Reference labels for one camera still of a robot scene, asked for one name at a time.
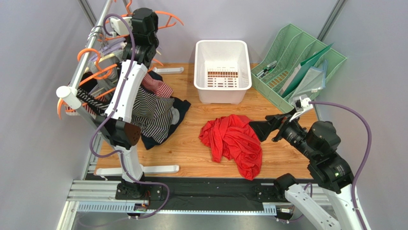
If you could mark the black white striped top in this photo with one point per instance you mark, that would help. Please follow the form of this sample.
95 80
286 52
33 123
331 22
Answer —
152 114

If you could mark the metal clothes rack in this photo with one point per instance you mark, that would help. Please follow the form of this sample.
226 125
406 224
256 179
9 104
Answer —
68 93

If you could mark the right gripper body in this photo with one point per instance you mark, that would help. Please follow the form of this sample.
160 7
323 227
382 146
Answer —
282 127

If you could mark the green file organizer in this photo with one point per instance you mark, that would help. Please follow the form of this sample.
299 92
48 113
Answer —
290 46

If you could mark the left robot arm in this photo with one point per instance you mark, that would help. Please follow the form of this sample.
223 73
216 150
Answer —
122 134

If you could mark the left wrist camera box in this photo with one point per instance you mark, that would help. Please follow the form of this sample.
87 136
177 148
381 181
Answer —
119 26

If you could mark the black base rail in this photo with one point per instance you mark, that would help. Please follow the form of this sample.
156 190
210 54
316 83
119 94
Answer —
202 194

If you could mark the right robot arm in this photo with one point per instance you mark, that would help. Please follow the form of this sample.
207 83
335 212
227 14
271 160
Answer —
329 170

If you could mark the pens in organizer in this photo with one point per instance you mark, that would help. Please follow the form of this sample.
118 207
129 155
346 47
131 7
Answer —
267 69

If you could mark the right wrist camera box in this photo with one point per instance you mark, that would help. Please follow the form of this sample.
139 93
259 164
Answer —
302 104

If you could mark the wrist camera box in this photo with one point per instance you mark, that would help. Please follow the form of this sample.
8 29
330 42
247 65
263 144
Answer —
302 104
119 26

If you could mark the white plastic basket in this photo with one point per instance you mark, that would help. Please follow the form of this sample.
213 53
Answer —
221 71

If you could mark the dark navy garment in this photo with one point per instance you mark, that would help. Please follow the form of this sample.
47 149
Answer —
183 107

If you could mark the grey garment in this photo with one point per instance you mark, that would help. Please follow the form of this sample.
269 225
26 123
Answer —
175 116

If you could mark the clear document pouch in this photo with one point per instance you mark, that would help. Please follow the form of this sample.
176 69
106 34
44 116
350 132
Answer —
313 82

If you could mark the green folder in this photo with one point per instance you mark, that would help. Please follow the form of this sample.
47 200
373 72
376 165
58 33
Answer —
300 71

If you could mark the red white striped top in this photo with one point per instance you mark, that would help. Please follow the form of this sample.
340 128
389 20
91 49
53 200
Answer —
154 83

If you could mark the red tank top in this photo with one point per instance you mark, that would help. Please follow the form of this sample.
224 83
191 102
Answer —
232 137

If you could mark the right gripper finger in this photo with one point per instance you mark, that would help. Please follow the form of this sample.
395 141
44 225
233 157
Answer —
272 121
261 133

